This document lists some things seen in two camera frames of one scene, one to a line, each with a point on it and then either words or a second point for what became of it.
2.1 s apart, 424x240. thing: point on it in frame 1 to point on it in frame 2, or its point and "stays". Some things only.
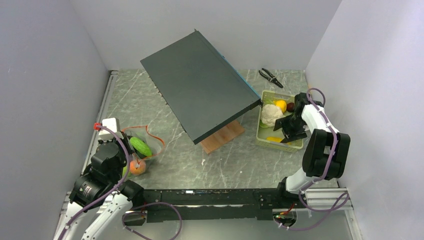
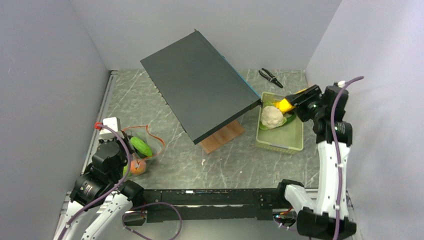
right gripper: x=282 y=123 to x=300 y=99
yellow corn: x=274 y=139 to x=285 y=106
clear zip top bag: x=146 y=146 stays
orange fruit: x=137 y=167 stays
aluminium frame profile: x=71 y=195 stays
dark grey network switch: x=204 y=91 stays
